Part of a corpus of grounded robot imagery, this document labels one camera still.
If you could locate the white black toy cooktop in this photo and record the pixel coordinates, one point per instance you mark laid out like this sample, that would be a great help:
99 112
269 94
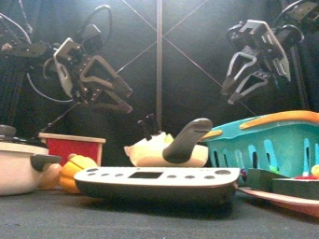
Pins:
158 183

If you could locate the metal frame pole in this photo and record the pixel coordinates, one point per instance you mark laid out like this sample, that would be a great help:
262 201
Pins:
160 62

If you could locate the yellow orange pumpkin toy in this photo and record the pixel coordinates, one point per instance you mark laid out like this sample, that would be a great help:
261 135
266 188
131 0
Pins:
75 172

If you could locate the white tray pink rim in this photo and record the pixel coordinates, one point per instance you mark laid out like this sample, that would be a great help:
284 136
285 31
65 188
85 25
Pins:
286 202

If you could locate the white toy pot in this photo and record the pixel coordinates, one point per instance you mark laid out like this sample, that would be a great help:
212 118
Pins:
19 171

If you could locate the pale orange toy piece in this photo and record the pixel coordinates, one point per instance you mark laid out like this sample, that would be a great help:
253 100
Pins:
51 177

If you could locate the teal basket orange rim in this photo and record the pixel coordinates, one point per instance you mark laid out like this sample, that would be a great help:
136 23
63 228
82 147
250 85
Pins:
282 143

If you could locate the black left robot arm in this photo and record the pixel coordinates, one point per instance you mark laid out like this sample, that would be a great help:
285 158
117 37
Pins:
26 49

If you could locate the red wooden box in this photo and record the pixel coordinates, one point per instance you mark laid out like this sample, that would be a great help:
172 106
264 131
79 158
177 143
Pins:
71 149

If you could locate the green starfruit toy piece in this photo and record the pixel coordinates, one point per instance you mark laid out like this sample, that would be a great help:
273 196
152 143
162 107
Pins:
168 138

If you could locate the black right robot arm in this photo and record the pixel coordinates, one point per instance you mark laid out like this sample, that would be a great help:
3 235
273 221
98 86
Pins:
300 21

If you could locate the dark green block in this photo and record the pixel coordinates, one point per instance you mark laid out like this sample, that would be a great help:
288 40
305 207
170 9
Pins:
297 188
260 180

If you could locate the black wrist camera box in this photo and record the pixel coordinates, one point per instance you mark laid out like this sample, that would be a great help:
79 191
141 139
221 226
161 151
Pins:
91 39

